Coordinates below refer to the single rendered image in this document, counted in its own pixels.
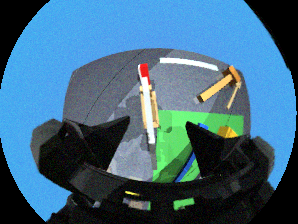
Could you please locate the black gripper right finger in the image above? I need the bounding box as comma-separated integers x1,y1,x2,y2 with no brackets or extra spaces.
185,121,251,179

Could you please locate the white flat bar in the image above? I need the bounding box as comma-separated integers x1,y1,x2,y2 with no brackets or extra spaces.
160,57,218,71

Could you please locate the yellow rectangular block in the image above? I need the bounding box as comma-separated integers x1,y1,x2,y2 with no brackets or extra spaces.
218,125,238,139

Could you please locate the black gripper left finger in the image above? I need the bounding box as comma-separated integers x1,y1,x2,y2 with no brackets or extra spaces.
61,116,129,172

